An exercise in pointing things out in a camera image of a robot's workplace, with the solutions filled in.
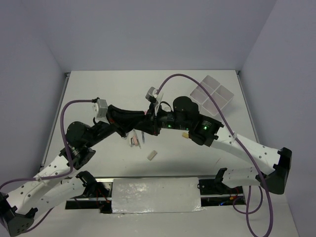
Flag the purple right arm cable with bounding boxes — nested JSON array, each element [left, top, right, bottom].
[[157, 74, 274, 237]]

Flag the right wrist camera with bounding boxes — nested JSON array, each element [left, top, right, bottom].
[[145, 87, 163, 115]]

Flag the silver foil panel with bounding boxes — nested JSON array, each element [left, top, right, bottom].
[[112, 177, 202, 214]]

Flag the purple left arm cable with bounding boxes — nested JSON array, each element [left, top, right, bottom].
[[0, 98, 99, 234]]

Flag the blue pen clear barrel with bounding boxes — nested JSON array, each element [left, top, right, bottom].
[[141, 131, 145, 144]]

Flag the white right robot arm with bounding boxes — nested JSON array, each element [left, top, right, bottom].
[[135, 96, 292, 195]]

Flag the beige eraser centre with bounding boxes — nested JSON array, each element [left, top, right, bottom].
[[147, 150, 158, 161]]

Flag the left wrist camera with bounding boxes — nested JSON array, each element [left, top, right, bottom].
[[93, 98, 108, 122]]

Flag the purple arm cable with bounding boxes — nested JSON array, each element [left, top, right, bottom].
[[157, 74, 274, 237], [0, 98, 99, 234]]

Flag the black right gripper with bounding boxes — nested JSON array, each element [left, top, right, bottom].
[[138, 101, 190, 134]]

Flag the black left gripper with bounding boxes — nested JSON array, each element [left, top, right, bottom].
[[86, 105, 145, 148]]

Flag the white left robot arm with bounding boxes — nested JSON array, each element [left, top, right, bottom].
[[0, 99, 157, 237]]

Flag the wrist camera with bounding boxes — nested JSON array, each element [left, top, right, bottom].
[[145, 87, 163, 115], [93, 98, 108, 122]]

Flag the clear compartment organizer box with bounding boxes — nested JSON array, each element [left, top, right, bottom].
[[190, 75, 234, 117]]

